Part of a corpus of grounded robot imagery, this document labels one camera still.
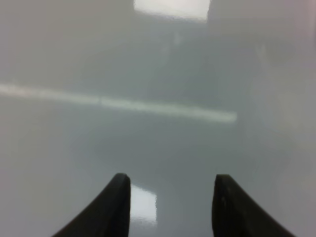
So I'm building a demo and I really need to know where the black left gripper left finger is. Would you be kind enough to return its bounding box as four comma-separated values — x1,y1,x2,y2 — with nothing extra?
54,173,131,237

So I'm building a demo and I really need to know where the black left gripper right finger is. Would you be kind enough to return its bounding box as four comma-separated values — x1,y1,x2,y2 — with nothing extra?
212,174,293,237

